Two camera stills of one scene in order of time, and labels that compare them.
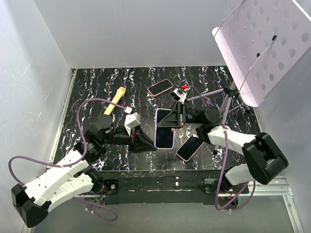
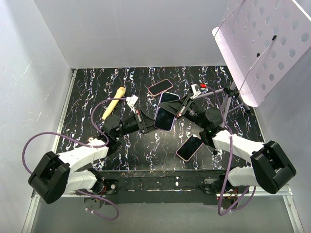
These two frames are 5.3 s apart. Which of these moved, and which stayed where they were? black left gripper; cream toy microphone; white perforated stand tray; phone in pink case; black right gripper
Moved: black left gripper; black right gripper
Stayed: white perforated stand tray; phone in pink case; cream toy microphone
